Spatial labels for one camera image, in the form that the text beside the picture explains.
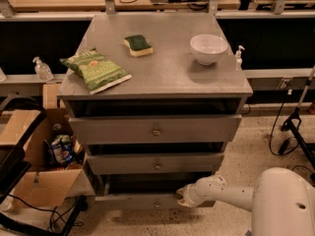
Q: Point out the cardboard box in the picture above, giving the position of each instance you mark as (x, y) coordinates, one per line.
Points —
(44, 185)

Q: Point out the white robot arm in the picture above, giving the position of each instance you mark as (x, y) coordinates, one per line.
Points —
(281, 203)

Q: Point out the clear sanitizer bottle left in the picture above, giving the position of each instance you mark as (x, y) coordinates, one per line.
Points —
(42, 70)

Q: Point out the black cart frame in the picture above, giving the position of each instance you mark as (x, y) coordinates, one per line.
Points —
(13, 168)

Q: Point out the green yellow sponge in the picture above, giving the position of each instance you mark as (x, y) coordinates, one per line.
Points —
(138, 45)

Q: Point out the white bowl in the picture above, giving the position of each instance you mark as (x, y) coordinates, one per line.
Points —
(207, 49)

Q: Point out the grey middle drawer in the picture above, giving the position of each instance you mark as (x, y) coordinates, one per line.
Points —
(154, 163)

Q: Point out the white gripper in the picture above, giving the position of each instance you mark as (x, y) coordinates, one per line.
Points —
(191, 193)

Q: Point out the snack packets in box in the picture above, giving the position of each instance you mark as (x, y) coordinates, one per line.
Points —
(62, 149)

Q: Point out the white pump bottle right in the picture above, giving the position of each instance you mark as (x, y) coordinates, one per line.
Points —
(238, 54)

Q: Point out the grey bottom drawer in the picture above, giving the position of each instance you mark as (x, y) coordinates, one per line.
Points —
(142, 191)

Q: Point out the black tripod stand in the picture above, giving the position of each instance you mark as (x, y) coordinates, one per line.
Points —
(292, 123)

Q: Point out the green chips bag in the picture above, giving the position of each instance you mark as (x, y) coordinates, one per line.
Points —
(98, 72)

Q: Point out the grey drawer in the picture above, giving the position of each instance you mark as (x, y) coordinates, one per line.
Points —
(155, 130)
(154, 163)
(142, 191)

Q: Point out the grey drawer cabinet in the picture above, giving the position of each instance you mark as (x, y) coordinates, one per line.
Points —
(168, 82)

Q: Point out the grey top drawer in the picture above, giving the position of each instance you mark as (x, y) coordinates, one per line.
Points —
(155, 130)

